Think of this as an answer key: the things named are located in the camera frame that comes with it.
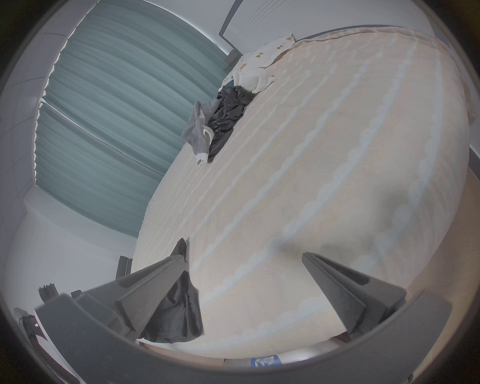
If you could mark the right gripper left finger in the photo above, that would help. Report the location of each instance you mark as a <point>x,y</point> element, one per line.
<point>150,296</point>

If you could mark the bed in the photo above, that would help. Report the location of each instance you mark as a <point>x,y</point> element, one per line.
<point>337,150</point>

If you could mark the black T-shirt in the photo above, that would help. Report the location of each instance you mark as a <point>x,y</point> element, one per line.
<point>176,315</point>

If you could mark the white printed pillow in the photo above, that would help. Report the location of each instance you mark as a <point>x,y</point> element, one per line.
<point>266,52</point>

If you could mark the pile of clothes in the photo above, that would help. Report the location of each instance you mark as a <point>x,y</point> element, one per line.
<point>225,112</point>

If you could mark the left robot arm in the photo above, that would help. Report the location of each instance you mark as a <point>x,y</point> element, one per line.
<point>47,292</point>

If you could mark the black chest of drawers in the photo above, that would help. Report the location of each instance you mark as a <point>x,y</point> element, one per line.
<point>123,267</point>

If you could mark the grey bedside table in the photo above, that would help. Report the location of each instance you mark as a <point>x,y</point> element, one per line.
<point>233,60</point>

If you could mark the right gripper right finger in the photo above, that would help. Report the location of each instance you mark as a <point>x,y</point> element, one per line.
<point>337,296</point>

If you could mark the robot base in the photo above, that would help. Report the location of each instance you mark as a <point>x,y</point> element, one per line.
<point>258,362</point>

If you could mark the blue-green curtain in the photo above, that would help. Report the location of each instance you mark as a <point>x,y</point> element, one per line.
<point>131,75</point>
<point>93,168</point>

